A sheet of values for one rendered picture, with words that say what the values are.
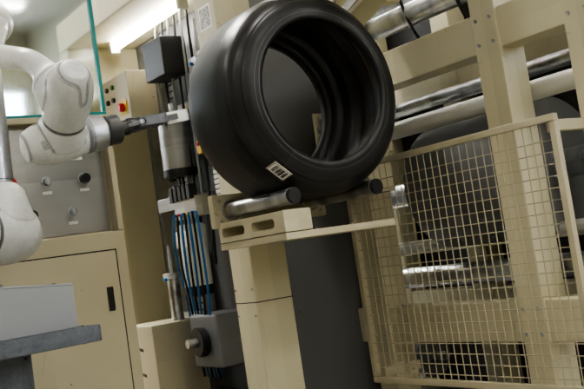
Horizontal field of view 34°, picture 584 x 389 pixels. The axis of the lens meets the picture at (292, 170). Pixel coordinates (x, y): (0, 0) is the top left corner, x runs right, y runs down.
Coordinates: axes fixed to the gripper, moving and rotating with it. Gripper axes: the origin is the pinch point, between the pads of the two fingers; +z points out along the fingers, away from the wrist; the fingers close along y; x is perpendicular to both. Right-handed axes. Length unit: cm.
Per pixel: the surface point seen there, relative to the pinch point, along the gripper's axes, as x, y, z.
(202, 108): -1.1, 4.5, 11.1
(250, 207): 28.5, 8.5, 20.0
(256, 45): -12.8, -12.0, 22.4
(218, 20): -29, 26, 37
